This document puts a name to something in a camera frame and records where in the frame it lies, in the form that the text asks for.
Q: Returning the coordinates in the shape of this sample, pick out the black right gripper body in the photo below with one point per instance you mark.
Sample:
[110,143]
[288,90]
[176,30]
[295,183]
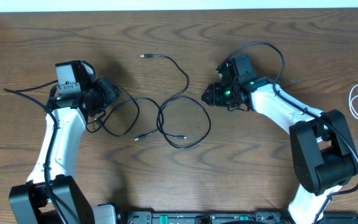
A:
[225,95]

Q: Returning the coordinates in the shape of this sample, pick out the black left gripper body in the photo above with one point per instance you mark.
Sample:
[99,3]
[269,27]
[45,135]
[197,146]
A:
[110,92]

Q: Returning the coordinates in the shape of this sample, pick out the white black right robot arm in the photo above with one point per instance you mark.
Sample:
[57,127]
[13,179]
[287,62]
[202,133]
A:
[323,152]

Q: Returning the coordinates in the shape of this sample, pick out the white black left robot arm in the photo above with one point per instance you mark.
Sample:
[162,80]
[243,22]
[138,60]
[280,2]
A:
[50,194]

